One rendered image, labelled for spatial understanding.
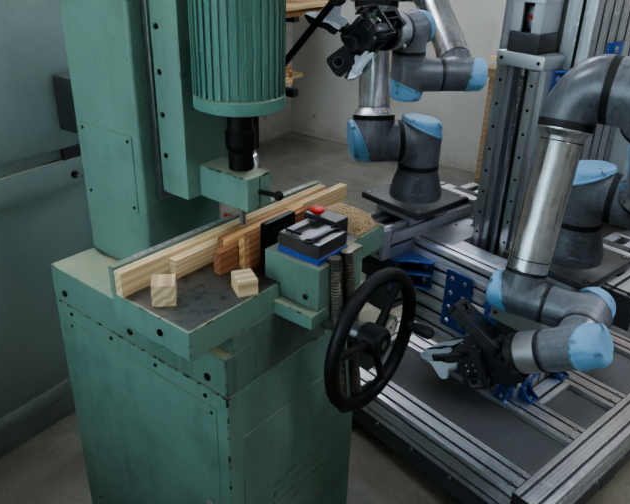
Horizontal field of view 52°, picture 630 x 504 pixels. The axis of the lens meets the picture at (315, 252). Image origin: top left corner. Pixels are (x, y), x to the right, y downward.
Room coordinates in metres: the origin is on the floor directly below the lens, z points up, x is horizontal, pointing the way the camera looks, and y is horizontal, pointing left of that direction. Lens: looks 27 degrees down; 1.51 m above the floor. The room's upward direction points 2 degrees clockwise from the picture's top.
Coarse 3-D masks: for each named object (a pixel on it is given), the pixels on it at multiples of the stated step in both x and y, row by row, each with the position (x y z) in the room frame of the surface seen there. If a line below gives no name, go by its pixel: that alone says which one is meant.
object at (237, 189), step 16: (224, 160) 1.28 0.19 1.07; (208, 176) 1.24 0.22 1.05; (224, 176) 1.21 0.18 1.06; (240, 176) 1.19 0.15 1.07; (256, 176) 1.20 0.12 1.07; (208, 192) 1.24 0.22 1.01; (224, 192) 1.21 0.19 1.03; (240, 192) 1.18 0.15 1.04; (256, 192) 1.19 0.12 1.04; (240, 208) 1.19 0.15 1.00; (256, 208) 1.19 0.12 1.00
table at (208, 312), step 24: (360, 240) 1.29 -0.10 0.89; (144, 288) 1.04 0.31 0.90; (192, 288) 1.04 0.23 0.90; (216, 288) 1.04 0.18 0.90; (264, 288) 1.05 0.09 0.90; (120, 312) 1.01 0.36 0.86; (144, 312) 0.96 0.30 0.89; (168, 312) 0.96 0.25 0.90; (192, 312) 0.96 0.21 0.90; (216, 312) 0.96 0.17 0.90; (240, 312) 0.99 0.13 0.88; (264, 312) 1.04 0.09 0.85; (288, 312) 1.03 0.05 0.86; (312, 312) 1.02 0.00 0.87; (168, 336) 0.92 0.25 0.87; (192, 336) 0.90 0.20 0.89; (216, 336) 0.94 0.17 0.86; (192, 360) 0.90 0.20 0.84
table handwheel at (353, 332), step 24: (360, 288) 0.98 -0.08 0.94; (408, 288) 1.09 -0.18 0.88; (384, 312) 1.04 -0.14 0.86; (408, 312) 1.11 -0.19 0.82; (336, 336) 0.92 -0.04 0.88; (360, 336) 1.01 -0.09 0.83; (384, 336) 1.01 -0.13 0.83; (408, 336) 1.11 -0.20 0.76; (336, 360) 0.91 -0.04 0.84; (336, 384) 0.91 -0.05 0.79; (384, 384) 1.04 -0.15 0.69; (360, 408) 0.98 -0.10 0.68
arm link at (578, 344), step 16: (576, 320) 0.93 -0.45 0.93; (592, 320) 0.93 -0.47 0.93; (544, 336) 0.92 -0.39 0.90; (560, 336) 0.90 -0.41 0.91; (576, 336) 0.88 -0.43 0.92; (592, 336) 0.87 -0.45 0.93; (608, 336) 0.89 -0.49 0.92; (544, 352) 0.90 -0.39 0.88; (560, 352) 0.88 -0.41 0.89; (576, 352) 0.87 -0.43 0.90; (592, 352) 0.85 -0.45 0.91; (608, 352) 0.87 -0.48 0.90; (544, 368) 0.90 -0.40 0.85; (560, 368) 0.88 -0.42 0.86; (576, 368) 0.87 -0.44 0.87; (592, 368) 0.86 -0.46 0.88
